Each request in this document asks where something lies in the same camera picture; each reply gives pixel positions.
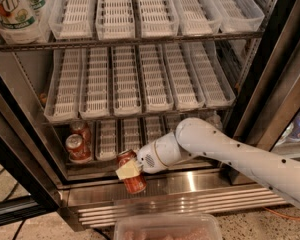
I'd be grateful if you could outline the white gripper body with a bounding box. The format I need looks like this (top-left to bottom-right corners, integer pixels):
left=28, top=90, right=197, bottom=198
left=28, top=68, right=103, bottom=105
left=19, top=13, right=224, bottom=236
left=137, top=132, right=194, bottom=174

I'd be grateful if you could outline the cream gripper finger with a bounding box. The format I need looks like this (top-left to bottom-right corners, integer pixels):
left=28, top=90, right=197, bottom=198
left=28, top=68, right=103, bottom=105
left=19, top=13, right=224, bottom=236
left=116, top=159, right=142, bottom=180

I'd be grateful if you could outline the red coke can front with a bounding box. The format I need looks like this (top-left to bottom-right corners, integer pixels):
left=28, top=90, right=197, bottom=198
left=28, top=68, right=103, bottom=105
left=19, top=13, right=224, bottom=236
left=116, top=150, right=146, bottom=194

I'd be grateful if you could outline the red coke can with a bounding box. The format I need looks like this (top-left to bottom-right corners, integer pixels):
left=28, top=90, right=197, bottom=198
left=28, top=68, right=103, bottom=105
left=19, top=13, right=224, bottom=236
left=65, top=134, right=92, bottom=163
left=70, top=121, right=91, bottom=143
left=116, top=150, right=146, bottom=194

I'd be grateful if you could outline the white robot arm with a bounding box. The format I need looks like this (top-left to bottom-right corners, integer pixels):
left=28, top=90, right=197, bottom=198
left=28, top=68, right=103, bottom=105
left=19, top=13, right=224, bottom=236
left=116, top=118, right=300, bottom=209

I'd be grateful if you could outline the fridge grille base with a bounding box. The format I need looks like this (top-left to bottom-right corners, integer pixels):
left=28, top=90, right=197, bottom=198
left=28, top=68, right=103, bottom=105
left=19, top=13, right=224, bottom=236
left=58, top=170, right=286, bottom=231

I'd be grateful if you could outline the red coke can rear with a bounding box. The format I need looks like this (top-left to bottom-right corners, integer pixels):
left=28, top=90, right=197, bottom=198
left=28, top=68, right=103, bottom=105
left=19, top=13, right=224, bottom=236
left=65, top=134, right=92, bottom=163

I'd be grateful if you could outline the open fridge door left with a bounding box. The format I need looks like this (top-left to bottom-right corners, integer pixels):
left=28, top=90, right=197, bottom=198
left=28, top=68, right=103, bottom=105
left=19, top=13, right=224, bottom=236
left=0, top=76, right=60, bottom=226

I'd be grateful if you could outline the clear water bottle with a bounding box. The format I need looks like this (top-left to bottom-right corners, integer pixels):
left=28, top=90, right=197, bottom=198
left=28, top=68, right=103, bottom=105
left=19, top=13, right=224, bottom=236
left=206, top=114, right=223, bottom=131

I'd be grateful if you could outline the white 7up bottle front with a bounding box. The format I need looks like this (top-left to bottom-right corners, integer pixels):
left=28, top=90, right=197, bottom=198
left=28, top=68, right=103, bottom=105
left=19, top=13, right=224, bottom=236
left=0, top=0, right=39, bottom=44

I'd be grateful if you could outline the middle wire shelf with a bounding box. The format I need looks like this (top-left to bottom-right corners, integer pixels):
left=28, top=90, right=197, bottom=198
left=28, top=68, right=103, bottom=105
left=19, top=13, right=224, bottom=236
left=44, top=105, right=229, bottom=125

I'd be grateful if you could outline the wire shelf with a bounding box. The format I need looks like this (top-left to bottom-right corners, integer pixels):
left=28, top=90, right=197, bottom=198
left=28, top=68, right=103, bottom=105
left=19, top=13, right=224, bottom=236
left=0, top=31, right=263, bottom=52
left=44, top=105, right=229, bottom=125

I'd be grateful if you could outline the black cable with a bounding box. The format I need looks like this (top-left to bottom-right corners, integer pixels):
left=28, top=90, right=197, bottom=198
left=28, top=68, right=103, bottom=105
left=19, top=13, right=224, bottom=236
left=11, top=218, right=28, bottom=240

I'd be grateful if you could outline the orange cable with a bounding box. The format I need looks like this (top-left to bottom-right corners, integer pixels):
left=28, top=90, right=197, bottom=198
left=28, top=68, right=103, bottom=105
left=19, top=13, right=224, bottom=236
left=263, top=207, right=300, bottom=222

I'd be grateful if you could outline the fridge door frame right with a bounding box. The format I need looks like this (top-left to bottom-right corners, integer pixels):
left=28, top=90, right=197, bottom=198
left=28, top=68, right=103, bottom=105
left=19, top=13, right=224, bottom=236
left=225, top=0, right=300, bottom=161

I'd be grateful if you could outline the top wire shelf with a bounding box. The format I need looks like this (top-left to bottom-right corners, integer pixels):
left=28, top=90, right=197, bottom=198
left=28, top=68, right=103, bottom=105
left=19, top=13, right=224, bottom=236
left=0, top=31, right=263, bottom=52

